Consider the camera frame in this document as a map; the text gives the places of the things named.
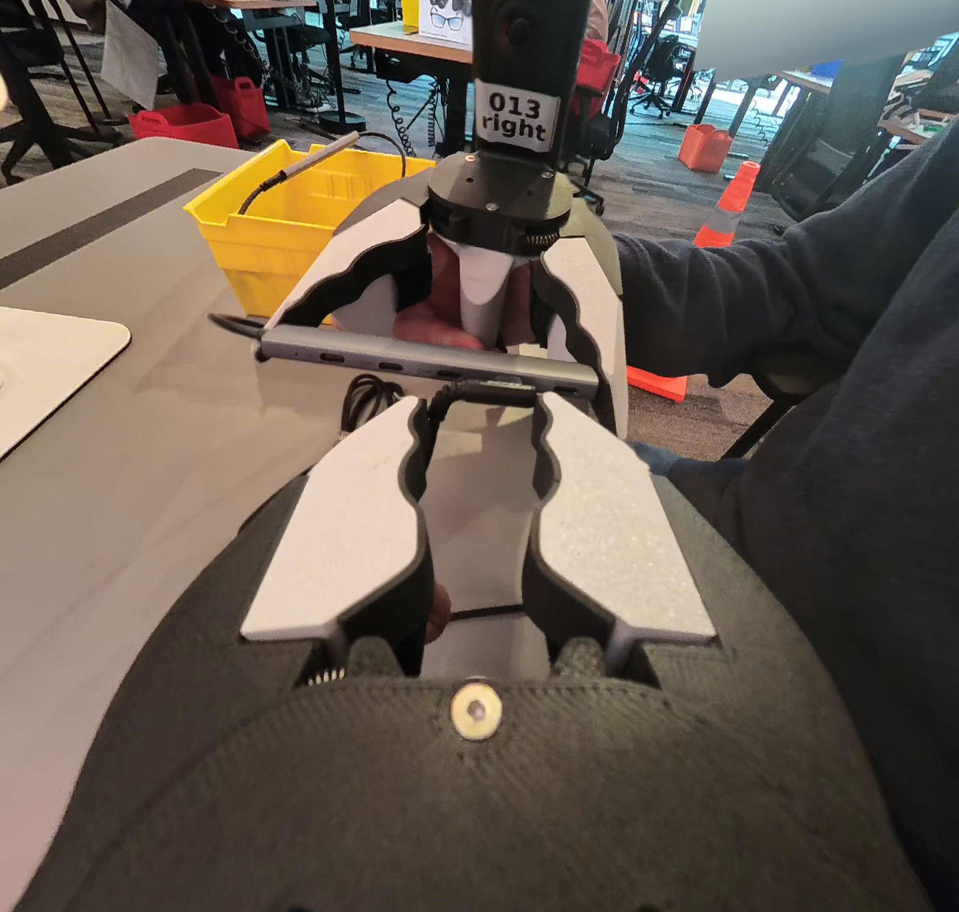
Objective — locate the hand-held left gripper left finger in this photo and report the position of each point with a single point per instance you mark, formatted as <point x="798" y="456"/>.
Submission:
<point x="329" y="552"/>

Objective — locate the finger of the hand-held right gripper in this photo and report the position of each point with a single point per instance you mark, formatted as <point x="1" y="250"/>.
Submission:
<point x="352" y="275"/>
<point x="592" y="312"/>

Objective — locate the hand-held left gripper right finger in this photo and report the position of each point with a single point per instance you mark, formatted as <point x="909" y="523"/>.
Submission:
<point x="629" y="552"/>

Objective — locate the grey usb hub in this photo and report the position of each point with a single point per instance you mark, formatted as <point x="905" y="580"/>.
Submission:
<point x="344" y="350"/>
<point x="322" y="155"/>

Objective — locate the yellow plastic bin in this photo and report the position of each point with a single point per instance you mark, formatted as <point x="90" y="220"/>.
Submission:
<point x="254" y="237"/>

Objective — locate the person's right forearm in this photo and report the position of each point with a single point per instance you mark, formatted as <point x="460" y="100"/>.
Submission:
<point x="749" y="282"/>

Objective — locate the person's right hand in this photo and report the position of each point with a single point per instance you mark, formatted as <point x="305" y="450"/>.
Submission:
<point x="434" y="305"/>

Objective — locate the person's left hand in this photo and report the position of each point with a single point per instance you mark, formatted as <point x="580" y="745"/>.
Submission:
<point x="439" y="609"/>

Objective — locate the red plastic container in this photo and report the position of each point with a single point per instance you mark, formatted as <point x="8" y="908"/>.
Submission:
<point x="599" y="80"/>

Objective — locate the orange traffic cone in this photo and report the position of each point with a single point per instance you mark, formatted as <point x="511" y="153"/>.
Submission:
<point x="659" y="384"/>
<point x="734" y="207"/>

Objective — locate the cluttered wooden side desk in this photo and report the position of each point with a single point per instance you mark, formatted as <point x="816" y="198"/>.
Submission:
<point x="412" y="43"/>

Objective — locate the black office chair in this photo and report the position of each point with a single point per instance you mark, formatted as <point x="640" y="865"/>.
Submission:
<point x="659" y="58"/>

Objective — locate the red floor container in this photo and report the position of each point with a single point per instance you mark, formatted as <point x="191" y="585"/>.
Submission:
<point x="239" y="110"/>
<point x="187" y="125"/>

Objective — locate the white stand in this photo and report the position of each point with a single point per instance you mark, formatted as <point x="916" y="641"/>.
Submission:
<point x="52" y="372"/>

